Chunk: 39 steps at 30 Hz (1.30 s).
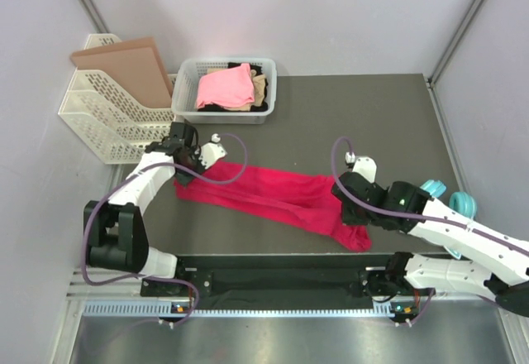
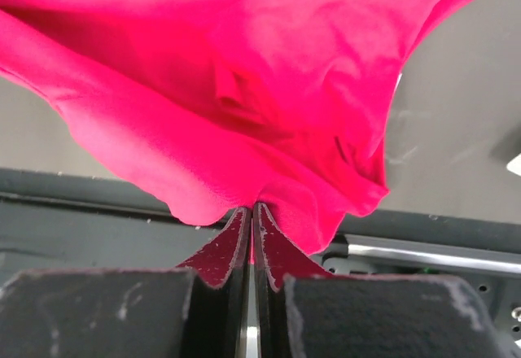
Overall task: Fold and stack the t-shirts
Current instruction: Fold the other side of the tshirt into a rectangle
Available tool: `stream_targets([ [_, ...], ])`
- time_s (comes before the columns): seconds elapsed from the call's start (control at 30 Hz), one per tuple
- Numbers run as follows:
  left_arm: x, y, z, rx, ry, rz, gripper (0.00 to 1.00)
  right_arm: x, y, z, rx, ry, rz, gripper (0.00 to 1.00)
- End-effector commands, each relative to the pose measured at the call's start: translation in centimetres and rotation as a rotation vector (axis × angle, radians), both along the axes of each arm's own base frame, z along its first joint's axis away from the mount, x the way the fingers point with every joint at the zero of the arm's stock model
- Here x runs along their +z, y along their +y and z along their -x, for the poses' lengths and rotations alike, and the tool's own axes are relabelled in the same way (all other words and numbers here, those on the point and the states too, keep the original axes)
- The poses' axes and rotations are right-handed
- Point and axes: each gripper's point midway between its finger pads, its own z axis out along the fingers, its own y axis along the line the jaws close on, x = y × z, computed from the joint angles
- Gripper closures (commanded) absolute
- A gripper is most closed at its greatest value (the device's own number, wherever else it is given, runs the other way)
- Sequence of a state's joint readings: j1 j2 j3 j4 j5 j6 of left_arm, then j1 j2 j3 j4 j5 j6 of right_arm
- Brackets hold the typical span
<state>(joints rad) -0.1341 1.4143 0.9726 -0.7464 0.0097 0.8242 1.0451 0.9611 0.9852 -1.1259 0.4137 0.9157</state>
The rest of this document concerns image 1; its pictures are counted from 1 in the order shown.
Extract red t shirt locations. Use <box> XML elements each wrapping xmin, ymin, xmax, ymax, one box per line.
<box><xmin>174</xmin><ymin>165</ymin><xmax>372</xmax><ymax>252</ymax></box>

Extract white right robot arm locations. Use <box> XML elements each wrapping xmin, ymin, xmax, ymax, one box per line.
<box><xmin>331</xmin><ymin>171</ymin><xmax>528</xmax><ymax>317</ymax></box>

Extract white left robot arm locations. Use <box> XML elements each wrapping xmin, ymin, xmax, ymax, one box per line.
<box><xmin>82</xmin><ymin>122</ymin><xmax>204</xmax><ymax>274</ymax></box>

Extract white plastic laundry basket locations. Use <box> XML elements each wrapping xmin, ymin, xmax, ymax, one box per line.
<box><xmin>172</xmin><ymin>57</ymin><xmax>278</xmax><ymax>124</ymax></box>

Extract cream mesh file organizer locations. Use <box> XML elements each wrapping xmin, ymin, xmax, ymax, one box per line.
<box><xmin>58</xmin><ymin>34</ymin><xmax>174</xmax><ymax>165</ymax></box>

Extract light pink t shirt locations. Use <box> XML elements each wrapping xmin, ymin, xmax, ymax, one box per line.
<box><xmin>195</xmin><ymin>63</ymin><xmax>255</xmax><ymax>108</ymax></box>

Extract brown cardboard folder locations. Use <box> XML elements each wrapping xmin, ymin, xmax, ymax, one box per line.
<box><xmin>70</xmin><ymin>36</ymin><xmax>173</xmax><ymax>109</ymax></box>

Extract tan t shirt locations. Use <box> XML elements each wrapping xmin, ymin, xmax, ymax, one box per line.
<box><xmin>200</xmin><ymin>69</ymin><xmax>268</xmax><ymax>113</ymax></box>

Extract teal cat ear headphones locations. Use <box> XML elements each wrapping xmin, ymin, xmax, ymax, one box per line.
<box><xmin>414</xmin><ymin>180</ymin><xmax>477</xmax><ymax>261</ymax></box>

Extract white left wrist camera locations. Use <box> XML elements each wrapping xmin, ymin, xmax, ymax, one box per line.
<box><xmin>198</xmin><ymin>133</ymin><xmax>227</xmax><ymax>170</ymax></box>

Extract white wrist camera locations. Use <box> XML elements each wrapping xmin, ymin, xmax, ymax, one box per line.
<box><xmin>198</xmin><ymin>133</ymin><xmax>227</xmax><ymax>170</ymax></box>
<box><xmin>345</xmin><ymin>152</ymin><xmax>377</xmax><ymax>183</ymax></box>

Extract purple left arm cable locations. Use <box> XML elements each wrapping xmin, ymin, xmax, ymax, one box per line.
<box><xmin>80</xmin><ymin>132</ymin><xmax>249</xmax><ymax>286</ymax></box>

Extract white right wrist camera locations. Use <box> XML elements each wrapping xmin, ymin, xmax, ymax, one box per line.
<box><xmin>345</xmin><ymin>152</ymin><xmax>377</xmax><ymax>183</ymax></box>

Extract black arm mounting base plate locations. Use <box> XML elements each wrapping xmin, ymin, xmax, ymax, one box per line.
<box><xmin>140</xmin><ymin>255</ymin><xmax>435</xmax><ymax>310</ymax></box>

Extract white slotted cable duct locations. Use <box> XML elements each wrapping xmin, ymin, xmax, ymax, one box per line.
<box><xmin>82</xmin><ymin>299</ymin><xmax>395</xmax><ymax>319</ymax></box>

